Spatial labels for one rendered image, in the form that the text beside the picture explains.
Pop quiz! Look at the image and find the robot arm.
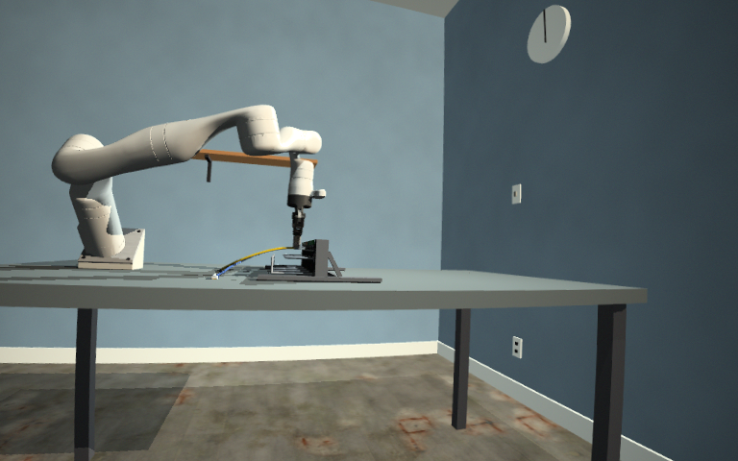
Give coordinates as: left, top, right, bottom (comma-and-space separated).
52, 105, 326, 257

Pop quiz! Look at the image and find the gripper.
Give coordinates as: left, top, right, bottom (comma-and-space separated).
287, 194, 312, 249

